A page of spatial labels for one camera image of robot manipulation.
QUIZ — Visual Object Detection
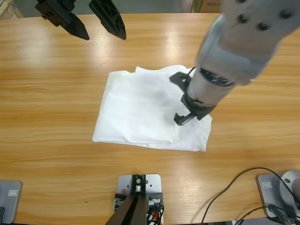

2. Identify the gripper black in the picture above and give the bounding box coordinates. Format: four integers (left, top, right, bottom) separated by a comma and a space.
173, 93, 216, 127
34, 0, 128, 41

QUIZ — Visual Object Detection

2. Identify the white t-shirt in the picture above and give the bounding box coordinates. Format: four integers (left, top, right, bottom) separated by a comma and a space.
91, 66, 214, 152

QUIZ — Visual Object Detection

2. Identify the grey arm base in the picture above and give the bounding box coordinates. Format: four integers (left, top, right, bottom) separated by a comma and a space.
0, 180, 23, 224
256, 170, 300, 218

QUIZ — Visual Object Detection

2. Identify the wooden crate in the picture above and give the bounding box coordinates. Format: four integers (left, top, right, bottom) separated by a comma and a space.
0, 0, 24, 19

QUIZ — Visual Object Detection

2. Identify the cardboard box with AUX print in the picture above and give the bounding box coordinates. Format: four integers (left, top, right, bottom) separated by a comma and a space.
198, 0, 223, 14

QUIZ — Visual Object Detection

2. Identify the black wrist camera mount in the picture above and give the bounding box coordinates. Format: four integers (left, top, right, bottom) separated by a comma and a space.
169, 71, 195, 92

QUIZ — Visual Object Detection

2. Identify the black post clamp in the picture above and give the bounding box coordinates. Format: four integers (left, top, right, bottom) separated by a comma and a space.
130, 173, 148, 197

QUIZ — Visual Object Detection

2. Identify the black side bracket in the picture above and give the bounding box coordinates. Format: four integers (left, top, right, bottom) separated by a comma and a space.
147, 191, 164, 208
113, 193, 129, 211

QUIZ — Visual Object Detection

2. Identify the long black cable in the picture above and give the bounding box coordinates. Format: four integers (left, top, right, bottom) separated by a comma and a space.
191, 167, 297, 225

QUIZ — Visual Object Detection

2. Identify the orange and black cable bundle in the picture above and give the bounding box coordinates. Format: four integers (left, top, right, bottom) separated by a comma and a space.
146, 205, 165, 225

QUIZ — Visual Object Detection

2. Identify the black cable with plug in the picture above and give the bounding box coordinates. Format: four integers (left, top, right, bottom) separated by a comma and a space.
235, 203, 300, 225

